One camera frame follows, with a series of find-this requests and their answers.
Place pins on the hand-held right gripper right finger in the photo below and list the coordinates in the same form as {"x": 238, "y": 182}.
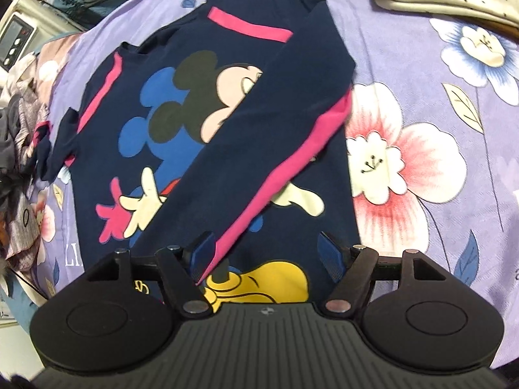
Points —
{"x": 330, "y": 257}

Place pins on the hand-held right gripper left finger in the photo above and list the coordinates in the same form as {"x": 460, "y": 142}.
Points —
{"x": 202, "y": 252}

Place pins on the navy cartoon print shirt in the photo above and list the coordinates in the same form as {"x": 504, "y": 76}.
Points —
{"x": 259, "y": 129}

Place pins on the pile of grey clothes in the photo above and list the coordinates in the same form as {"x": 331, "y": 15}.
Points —
{"x": 26, "y": 101}

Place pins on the purple floral bedsheet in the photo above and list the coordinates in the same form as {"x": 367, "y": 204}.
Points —
{"x": 425, "y": 235}

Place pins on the white appliance with control panel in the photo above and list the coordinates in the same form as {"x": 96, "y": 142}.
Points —
{"x": 20, "y": 28}

